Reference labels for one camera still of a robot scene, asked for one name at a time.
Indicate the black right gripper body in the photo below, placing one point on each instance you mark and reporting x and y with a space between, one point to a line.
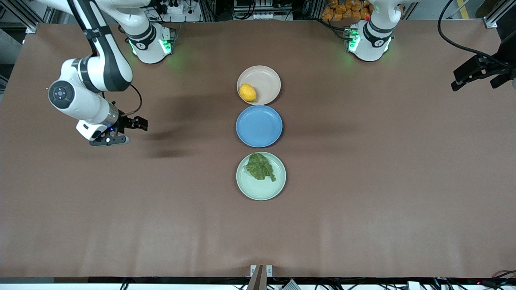
122 123

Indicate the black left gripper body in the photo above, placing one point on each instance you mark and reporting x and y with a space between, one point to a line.
504 56

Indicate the yellow lemon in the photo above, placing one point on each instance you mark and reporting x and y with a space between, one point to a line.
248 92

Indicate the green lettuce leaf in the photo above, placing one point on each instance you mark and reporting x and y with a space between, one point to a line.
260 167

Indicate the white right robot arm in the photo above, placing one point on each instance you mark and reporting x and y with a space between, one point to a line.
84 104

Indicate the brown table cover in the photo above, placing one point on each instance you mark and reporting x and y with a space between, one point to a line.
161 233

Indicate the white power strip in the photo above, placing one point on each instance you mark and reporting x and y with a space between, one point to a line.
177 8

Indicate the blue round plate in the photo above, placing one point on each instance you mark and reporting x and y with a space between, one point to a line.
259 126

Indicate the beige round plate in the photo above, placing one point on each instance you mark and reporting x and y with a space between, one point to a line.
266 78

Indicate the pale green round plate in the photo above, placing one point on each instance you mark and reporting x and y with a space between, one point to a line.
258 190

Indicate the orange snack bag pile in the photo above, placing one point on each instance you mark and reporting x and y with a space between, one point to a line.
346 10

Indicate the grey ribbed box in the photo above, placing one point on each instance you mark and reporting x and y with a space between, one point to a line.
289 286

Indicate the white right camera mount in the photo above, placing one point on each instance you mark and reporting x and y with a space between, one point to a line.
90 129

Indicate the aluminium frame post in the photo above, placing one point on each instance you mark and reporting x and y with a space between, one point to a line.
31 28
489 22

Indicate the metal stand bracket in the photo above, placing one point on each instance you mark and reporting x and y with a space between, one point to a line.
258 278

